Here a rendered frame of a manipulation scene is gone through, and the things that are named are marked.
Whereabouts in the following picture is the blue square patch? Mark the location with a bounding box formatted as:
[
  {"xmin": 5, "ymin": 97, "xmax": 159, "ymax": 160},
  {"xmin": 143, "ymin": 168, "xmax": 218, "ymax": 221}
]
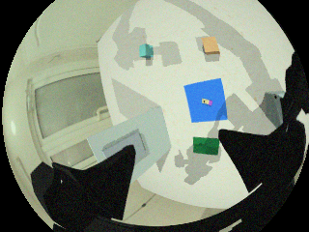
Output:
[{"xmin": 184, "ymin": 78, "xmax": 227, "ymax": 123}]

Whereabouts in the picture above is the teal cube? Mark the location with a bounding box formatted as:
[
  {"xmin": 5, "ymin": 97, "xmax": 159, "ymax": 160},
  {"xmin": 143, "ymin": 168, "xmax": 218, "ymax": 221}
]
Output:
[{"xmin": 139, "ymin": 43, "xmax": 154, "ymax": 58}]

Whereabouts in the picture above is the tan rectangular block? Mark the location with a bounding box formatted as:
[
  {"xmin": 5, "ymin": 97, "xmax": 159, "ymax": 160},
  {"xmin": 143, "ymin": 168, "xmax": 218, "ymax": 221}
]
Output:
[{"xmin": 201, "ymin": 36, "xmax": 220, "ymax": 55}]

